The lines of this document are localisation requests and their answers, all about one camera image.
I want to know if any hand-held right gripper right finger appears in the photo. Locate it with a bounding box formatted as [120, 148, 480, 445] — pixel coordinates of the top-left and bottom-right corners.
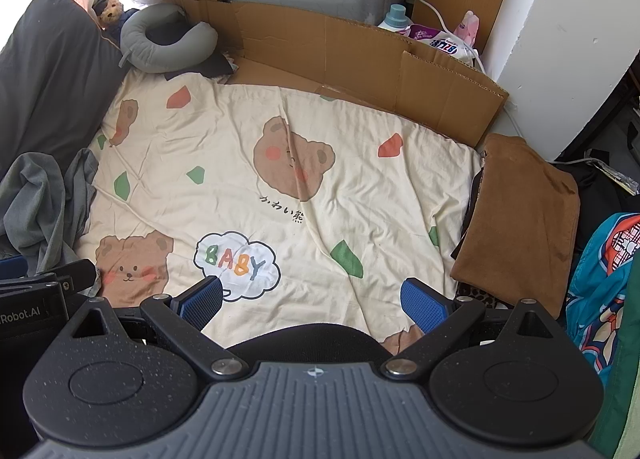
[382, 277, 571, 381]

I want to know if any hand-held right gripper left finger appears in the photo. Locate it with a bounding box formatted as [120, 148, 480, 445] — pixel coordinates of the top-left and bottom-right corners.
[70, 275, 250, 381]

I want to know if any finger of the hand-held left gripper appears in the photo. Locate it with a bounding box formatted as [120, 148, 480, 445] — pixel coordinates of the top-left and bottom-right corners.
[47, 259, 100, 296]

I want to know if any leopard print garment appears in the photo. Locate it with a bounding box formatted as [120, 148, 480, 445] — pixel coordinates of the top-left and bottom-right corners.
[457, 284, 506, 311]

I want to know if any grey crumpled garment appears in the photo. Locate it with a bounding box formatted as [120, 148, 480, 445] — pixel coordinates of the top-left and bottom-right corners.
[0, 149, 101, 265]

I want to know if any black elastic-waist garment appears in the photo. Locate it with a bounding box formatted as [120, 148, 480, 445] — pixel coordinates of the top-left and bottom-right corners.
[452, 149, 488, 260]

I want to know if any brown folded garment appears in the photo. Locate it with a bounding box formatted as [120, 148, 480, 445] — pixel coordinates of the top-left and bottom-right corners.
[450, 134, 581, 320]

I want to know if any cream bear printed blanket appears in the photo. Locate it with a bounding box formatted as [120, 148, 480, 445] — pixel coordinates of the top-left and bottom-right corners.
[80, 71, 483, 345]

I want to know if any teal printed garment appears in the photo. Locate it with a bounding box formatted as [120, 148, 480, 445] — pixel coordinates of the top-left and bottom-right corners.
[565, 211, 640, 375]

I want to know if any dark grey pillow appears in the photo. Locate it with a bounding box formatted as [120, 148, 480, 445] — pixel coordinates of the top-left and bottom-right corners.
[0, 0, 126, 184]

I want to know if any black bag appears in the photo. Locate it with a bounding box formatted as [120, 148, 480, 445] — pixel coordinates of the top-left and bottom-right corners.
[550, 159, 640, 240]

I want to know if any green cloth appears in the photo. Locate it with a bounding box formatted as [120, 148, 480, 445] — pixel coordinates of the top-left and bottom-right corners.
[600, 324, 640, 459]

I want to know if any black cloth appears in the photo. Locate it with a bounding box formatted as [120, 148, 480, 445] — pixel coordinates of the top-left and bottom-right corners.
[167, 51, 236, 80]

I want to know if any grey neck pillow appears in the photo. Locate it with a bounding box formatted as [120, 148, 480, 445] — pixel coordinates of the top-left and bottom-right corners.
[120, 5, 219, 74]

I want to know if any purple and white packet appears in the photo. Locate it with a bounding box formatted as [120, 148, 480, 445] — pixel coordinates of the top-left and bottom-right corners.
[407, 24, 476, 64]

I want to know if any brown teddy bear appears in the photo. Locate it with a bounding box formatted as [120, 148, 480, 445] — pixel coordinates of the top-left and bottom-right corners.
[92, 0, 138, 40]

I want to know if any low brown cardboard sheet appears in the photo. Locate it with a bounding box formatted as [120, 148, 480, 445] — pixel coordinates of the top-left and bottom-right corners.
[167, 0, 510, 147]

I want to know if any pink bottle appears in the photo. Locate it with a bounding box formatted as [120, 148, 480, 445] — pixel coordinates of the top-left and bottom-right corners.
[452, 11, 481, 47]

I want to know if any detergent bottle with blue cap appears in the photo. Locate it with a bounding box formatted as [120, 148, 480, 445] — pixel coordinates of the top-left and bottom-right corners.
[377, 4, 413, 32]

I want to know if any white cable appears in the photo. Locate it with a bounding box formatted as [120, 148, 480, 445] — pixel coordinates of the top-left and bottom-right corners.
[412, 0, 501, 74]

